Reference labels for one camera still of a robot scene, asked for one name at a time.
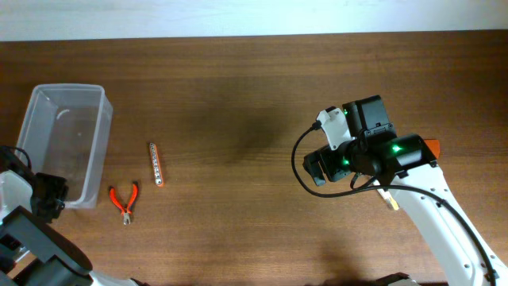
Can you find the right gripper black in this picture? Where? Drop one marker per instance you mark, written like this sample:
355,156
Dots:
325,156

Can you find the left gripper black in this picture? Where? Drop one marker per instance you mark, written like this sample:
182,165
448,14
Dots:
57,186

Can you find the clear plastic container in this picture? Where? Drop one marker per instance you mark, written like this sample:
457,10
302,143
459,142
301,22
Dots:
65,133

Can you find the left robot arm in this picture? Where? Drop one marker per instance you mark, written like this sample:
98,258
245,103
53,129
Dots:
33,253

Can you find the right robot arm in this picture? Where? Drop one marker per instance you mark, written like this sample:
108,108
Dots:
362,141

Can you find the orange socket bit holder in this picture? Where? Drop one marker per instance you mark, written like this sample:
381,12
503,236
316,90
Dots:
158,176

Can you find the orange scraper with wooden handle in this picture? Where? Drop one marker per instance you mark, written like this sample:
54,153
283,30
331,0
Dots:
434,146

